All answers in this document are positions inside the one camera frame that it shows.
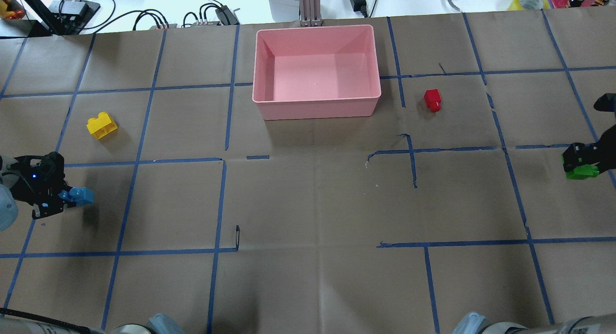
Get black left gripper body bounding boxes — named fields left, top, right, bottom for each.
left=6, top=152, right=66, bottom=220

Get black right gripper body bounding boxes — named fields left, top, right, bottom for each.
left=590, top=132, right=616, bottom=173

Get green two-stud block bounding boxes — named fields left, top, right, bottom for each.
left=565, top=165, right=600, bottom=180

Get blue three-stud block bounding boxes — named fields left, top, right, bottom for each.
left=59, top=187, right=94, bottom=207

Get red small block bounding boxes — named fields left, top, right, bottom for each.
left=423, top=89, right=442, bottom=113

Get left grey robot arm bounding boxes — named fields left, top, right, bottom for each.
left=0, top=152, right=105, bottom=334

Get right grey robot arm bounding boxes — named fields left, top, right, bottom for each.
left=453, top=126, right=616, bottom=334

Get pink plastic box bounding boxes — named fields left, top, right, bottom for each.
left=252, top=25, right=382, bottom=121

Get yellow two-stud block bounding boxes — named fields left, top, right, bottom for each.
left=87, top=112, right=118, bottom=140

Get yellow tape roll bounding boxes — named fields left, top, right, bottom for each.
left=507, top=0, right=550, bottom=11

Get black power adapter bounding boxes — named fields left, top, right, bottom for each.
left=349, top=0, right=368, bottom=17

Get aluminium frame post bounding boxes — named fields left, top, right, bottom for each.
left=299, top=0, right=322, bottom=27

